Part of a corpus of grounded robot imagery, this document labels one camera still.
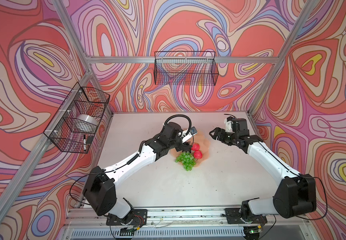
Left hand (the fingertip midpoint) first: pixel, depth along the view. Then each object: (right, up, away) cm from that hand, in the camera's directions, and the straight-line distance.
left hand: (187, 134), depth 79 cm
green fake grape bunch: (+1, -15, +7) cm, 17 cm away
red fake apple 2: (+7, -13, +10) cm, 17 cm away
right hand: (+17, -2, +6) cm, 18 cm away
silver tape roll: (-51, +8, -6) cm, 51 cm away
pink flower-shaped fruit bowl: (+10, -3, +15) cm, 18 cm away
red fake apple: (+6, -8, +13) cm, 16 cm away
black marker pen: (-51, -4, -7) cm, 52 cm away
